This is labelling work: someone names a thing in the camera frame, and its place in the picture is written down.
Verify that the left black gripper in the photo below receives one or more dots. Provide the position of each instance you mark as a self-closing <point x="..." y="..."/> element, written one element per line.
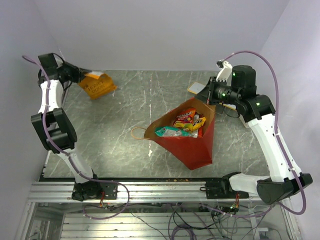
<point x="77" y="71"/>

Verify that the aluminium frame rail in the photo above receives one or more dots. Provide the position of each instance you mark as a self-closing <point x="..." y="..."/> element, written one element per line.
<point x="134" y="192"/>

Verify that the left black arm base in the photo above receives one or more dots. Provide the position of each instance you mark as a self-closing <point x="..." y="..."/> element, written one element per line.
<point x="92" y="190"/>

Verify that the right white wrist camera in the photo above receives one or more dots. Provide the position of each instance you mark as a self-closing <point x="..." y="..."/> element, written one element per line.
<point x="225" y="70"/>

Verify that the red yellow snack packet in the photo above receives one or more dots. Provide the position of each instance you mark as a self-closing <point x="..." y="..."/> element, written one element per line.
<point x="185" y="119"/>

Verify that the yellow candy packet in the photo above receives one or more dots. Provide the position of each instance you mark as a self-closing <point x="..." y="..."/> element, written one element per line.
<point x="198" y="121"/>

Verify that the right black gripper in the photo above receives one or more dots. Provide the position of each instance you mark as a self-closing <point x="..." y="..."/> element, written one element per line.
<point x="207" y="95"/>

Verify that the red paper bag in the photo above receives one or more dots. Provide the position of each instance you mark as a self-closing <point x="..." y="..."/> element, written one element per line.
<point x="193" y="152"/>

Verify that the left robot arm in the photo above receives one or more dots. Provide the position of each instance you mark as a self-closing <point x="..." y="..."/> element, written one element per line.
<point x="54" y="128"/>

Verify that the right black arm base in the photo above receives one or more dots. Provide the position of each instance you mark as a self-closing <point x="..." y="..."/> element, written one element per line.
<point x="217" y="189"/>

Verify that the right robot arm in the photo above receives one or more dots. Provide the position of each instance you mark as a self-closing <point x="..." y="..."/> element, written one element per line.
<point x="236" y="85"/>

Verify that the orange kettle chips bag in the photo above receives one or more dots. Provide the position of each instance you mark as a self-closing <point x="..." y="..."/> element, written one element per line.
<point x="97" y="84"/>

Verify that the teal snack packet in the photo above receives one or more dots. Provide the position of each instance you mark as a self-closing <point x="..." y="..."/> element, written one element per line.
<point x="170" y="131"/>

